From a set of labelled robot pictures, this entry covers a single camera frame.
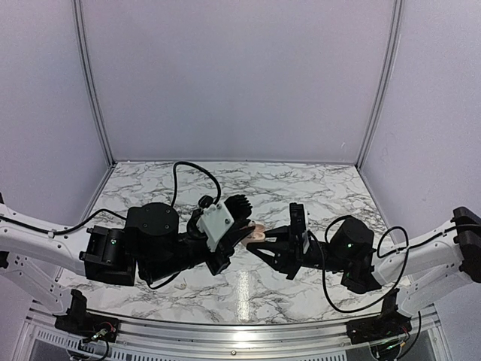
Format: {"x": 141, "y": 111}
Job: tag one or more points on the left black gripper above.
{"x": 225, "y": 243}

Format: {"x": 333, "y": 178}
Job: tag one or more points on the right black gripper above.
{"x": 291, "y": 259}

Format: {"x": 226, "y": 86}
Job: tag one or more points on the white earbud charging case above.
{"x": 256, "y": 236}

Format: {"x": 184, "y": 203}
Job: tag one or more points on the black earbud charging case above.
{"x": 205, "y": 201}

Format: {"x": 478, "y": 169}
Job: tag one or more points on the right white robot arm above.
{"x": 421, "y": 270}

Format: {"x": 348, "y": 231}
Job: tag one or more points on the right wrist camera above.
{"x": 298, "y": 228}

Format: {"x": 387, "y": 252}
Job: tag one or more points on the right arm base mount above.
{"x": 387, "y": 333}

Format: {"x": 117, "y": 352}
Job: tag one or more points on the aluminium front rail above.
{"x": 139, "y": 339}

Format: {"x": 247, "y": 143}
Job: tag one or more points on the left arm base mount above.
{"x": 92, "y": 327}

